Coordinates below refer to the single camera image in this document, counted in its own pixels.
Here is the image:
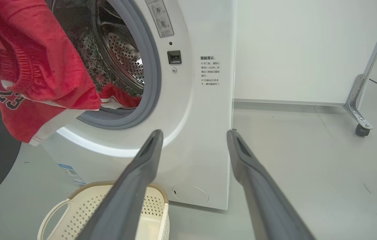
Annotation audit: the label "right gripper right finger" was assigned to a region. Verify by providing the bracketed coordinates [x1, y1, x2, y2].
[227, 129, 315, 240]

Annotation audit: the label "red white sports garment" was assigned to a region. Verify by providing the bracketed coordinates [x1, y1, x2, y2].
[99, 83, 142, 110]

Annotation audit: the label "perforated steel washer drum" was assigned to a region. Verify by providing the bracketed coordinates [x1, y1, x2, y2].
[47, 0, 146, 97]

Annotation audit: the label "red shorts with number print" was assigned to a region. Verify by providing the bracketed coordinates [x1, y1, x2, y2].
[0, 0, 102, 147]

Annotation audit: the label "black door latch socket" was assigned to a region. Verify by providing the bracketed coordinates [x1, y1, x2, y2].
[167, 50, 182, 65]

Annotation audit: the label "cream perforated laundry basket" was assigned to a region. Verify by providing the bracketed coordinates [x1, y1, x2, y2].
[37, 181, 170, 240]

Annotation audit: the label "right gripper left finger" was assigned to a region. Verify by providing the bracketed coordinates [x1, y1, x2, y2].
[77, 129, 164, 240]

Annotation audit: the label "white front-load washing machine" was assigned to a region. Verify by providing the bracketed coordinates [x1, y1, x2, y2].
[40, 0, 237, 211]

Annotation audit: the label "white partition with metal stand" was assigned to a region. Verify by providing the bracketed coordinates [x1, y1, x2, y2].
[233, 0, 377, 136]

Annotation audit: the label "grey warning sticker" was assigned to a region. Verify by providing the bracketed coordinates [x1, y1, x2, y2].
[145, 0, 175, 38]

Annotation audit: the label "blue energy label sticker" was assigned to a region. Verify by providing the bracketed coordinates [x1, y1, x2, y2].
[58, 163, 87, 185]

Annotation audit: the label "printed text notice label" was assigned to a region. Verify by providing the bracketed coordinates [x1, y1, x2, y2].
[199, 56, 221, 86]

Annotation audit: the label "round filter cover flap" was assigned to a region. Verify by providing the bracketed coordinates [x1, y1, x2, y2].
[172, 184, 209, 203]

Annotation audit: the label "grey rubber door seal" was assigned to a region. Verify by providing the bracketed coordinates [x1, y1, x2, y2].
[77, 0, 162, 130]

